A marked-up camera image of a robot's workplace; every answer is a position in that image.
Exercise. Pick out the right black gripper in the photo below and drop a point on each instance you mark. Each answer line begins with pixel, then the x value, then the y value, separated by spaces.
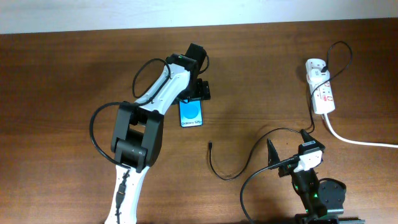
pixel 273 157

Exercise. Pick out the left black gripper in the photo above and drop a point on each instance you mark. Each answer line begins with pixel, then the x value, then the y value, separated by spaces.
pixel 203 91

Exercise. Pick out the blue Galaxy smartphone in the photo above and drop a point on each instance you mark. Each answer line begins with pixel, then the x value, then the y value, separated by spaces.
pixel 190 114

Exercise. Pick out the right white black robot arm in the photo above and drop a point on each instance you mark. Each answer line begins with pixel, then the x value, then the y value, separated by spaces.
pixel 303 179

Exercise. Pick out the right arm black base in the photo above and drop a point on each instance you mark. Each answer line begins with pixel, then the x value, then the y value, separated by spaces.
pixel 324 204

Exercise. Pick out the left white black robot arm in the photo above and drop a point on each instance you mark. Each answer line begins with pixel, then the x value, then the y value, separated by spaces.
pixel 138 131

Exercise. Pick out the white charger plug adapter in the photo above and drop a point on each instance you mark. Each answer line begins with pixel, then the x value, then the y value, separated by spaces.
pixel 316 76

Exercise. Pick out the white power strip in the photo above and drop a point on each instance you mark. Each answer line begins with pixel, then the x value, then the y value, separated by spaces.
pixel 322 98

